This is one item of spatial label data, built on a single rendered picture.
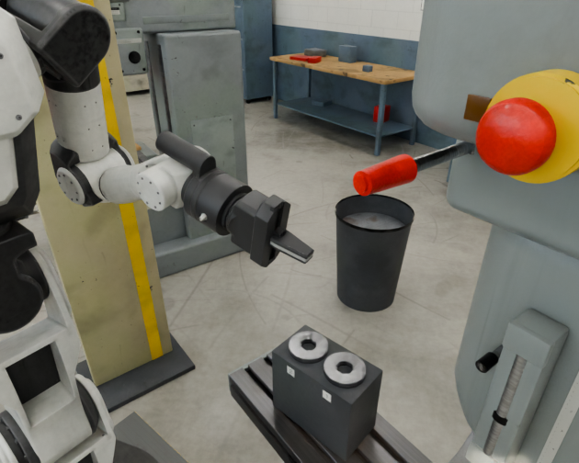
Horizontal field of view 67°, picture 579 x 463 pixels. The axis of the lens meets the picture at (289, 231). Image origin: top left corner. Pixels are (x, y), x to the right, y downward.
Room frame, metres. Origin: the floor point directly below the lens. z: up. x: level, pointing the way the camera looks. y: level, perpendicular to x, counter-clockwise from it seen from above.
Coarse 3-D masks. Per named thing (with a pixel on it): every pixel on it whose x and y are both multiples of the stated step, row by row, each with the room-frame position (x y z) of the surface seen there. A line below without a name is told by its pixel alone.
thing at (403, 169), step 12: (456, 144) 0.37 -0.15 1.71; (468, 144) 0.38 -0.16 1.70; (396, 156) 0.33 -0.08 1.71; (408, 156) 0.33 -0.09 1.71; (420, 156) 0.34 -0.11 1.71; (432, 156) 0.35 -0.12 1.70; (444, 156) 0.35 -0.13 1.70; (456, 156) 0.36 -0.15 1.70; (372, 168) 0.31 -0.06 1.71; (384, 168) 0.31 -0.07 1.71; (396, 168) 0.31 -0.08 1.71; (408, 168) 0.32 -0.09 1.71; (420, 168) 0.33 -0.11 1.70; (360, 180) 0.30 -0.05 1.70; (372, 180) 0.30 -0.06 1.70; (384, 180) 0.30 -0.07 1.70; (396, 180) 0.31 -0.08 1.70; (408, 180) 0.32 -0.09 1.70; (360, 192) 0.30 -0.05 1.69; (372, 192) 0.30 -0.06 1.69
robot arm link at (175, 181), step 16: (160, 144) 0.65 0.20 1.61; (176, 144) 0.64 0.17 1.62; (192, 144) 0.65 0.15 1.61; (176, 160) 0.63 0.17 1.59; (192, 160) 0.62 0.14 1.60; (208, 160) 0.62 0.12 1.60; (144, 176) 0.61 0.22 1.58; (160, 176) 0.61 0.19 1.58; (176, 176) 0.62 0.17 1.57; (192, 176) 0.62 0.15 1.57; (208, 176) 0.61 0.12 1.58; (144, 192) 0.62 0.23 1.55; (160, 192) 0.60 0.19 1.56; (176, 192) 0.62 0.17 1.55; (192, 192) 0.59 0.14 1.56; (160, 208) 0.61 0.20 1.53; (176, 208) 0.63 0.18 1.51; (192, 208) 0.59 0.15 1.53
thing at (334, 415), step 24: (312, 336) 0.76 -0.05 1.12; (288, 360) 0.70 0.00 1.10; (312, 360) 0.69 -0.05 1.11; (336, 360) 0.68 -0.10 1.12; (360, 360) 0.68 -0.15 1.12; (288, 384) 0.69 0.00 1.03; (312, 384) 0.64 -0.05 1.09; (336, 384) 0.63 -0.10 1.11; (360, 384) 0.63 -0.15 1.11; (288, 408) 0.69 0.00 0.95; (312, 408) 0.64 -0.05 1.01; (336, 408) 0.60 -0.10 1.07; (360, 408) 0.61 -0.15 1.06; (312, 432) 0.64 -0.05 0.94; (336, 432) 0.60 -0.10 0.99; (360, 432) 0.62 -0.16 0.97
